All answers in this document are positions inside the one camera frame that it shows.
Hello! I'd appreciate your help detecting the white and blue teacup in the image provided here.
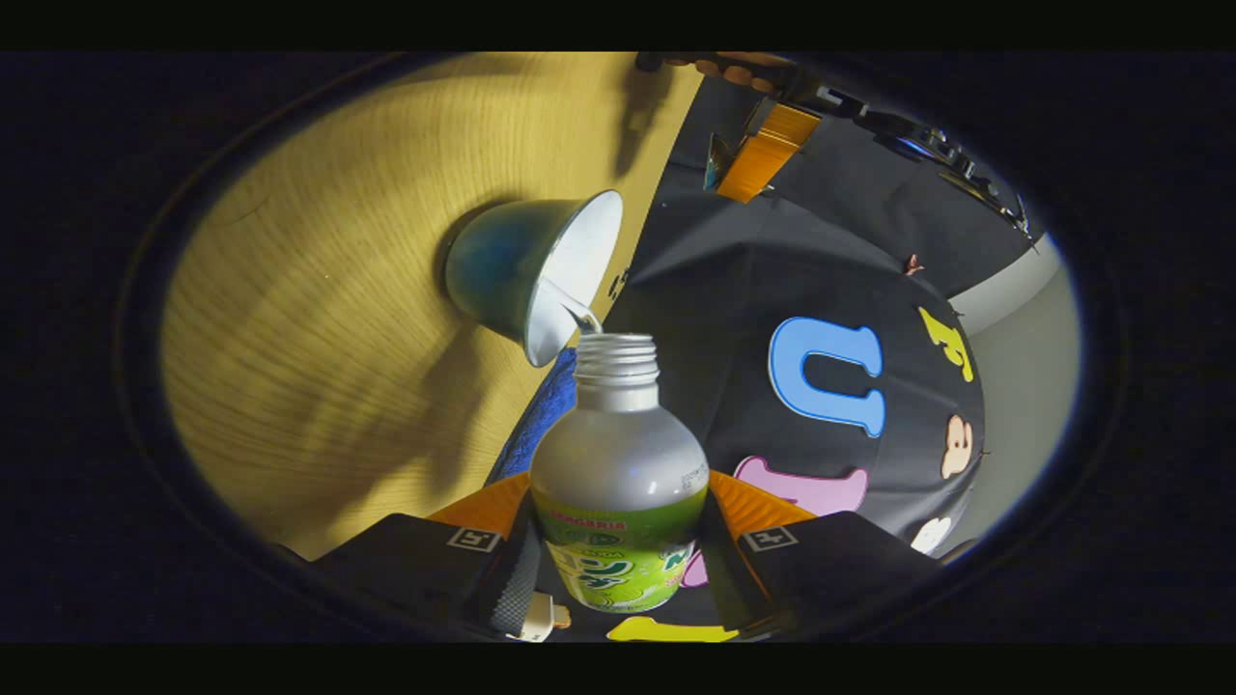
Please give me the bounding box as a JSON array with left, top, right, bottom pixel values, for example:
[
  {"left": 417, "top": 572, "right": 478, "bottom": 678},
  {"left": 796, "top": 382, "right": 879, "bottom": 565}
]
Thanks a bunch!
[{"left": 444, "top": 189, "right": 625, "bottom": 369}]

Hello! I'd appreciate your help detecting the blue towel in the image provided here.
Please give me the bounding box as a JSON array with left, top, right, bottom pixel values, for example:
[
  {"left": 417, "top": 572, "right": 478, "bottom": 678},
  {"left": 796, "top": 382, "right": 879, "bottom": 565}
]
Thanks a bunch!
[{"left": 486, "top": 347, "right": 580, "bottom": 484}]

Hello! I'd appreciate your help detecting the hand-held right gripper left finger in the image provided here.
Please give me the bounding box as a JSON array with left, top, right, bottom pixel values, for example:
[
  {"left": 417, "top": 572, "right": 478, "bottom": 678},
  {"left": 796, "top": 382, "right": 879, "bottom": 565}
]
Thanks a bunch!
[{"left": 314, "top": 471, "right": 542, "bottom": 638}]

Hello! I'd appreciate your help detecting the white toaster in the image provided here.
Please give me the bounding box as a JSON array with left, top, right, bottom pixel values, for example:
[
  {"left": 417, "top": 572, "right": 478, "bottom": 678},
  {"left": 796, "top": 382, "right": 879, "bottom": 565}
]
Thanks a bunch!
[{"left": 507, "top": 591, "right": 573, "bottom": 643}]

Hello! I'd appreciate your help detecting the silver green water bottle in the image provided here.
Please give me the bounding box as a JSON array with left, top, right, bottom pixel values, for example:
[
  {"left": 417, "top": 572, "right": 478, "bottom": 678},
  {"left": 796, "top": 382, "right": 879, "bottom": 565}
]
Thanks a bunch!
[{"left": 529, "top": 333, "right": 711, "bottom": 614}]

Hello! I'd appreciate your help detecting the black backdrop cloth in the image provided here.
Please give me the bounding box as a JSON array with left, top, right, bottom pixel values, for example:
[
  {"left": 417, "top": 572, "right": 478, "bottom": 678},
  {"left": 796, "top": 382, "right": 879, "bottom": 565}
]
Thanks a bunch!
[{"left": 536, "top": 72, "right": 1039, "bottom": 643}]

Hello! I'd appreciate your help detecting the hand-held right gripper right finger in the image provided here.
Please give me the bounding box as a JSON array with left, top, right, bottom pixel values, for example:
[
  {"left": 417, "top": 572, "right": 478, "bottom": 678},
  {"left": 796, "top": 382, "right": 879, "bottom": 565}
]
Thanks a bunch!
[{"left": 700, "top": 469, "right": 942, "bottom": 638}]

